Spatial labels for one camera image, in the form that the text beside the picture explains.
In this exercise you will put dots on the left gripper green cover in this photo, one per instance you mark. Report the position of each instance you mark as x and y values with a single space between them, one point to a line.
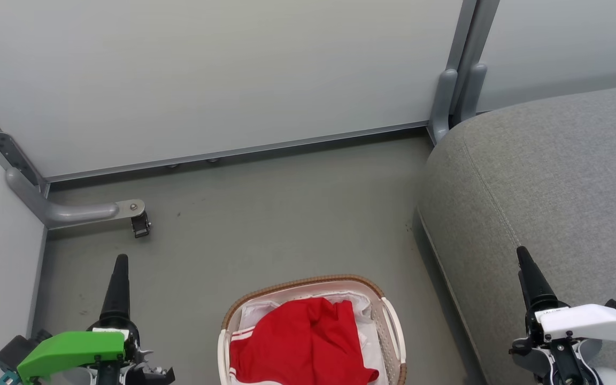
67 350

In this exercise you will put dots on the black caster wheel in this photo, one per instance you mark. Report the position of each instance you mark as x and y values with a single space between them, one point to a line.
140 224

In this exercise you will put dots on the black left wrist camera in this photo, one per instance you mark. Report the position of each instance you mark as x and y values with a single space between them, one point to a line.
19 348

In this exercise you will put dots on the red white striped garment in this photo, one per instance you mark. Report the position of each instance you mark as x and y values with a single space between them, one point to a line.
308 342

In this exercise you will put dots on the white basket liner cloth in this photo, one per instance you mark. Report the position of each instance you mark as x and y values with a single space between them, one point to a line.
257 313

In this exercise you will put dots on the grey fabric sofa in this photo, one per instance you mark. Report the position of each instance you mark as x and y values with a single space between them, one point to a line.
548 187

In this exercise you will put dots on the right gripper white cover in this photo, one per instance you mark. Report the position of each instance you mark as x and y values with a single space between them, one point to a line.
586 321

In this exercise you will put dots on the white woven-rim laundry basket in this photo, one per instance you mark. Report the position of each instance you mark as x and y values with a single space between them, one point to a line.
392 331

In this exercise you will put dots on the grey post with black bracket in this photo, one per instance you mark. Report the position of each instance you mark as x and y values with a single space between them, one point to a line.
3 141

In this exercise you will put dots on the grey partition foot bar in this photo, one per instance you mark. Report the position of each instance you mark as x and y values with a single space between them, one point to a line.
72 213

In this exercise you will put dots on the grey partition base rail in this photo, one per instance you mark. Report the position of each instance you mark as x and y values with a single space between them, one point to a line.
233 151

